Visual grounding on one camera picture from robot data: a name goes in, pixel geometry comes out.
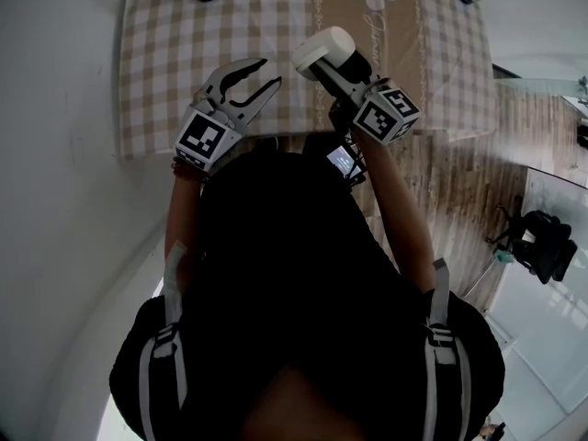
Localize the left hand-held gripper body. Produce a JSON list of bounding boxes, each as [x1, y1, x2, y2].
[[173, 97, 252, 173]]

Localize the black office chair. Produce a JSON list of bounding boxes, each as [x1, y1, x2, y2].
[[486, 207, 579, 285]]

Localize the small screen device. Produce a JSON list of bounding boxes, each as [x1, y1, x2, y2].
[[325, 144, 362, 178]]

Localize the beaded bracelet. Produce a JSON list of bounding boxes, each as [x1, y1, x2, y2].
[[170, 156, 203, 183]]

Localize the person's right forearm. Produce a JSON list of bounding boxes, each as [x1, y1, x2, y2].
[[356, 135, 437, 293]]

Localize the grey right backpack strap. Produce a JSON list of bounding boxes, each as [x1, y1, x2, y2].
[[422, 258, 473, 441]]

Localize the person's black top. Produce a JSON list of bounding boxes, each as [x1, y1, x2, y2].
[[108, 149, 506, 441]]

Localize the checked beige tablecloth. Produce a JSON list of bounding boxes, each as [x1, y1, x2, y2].
[[117, 0, 500, 161]]

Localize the white mug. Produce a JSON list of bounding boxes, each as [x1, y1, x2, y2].
[[291, 25, 357, 82]]

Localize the grey left backpack strap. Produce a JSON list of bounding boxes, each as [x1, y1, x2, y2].
[[137, 241, 189, 441]]

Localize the black cables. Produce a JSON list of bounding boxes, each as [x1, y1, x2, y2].
[[342, 126, 368, 190]]

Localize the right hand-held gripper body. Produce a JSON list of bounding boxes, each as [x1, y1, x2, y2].
[[351, 78, 422, 145]]

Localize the person's left forearm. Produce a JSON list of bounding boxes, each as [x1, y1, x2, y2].
[[164, 176, 206, 288]]

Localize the grey backpack strap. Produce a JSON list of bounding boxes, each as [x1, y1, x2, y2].
[[137, 241, 189, 441], [422, 258, 473, 441]]

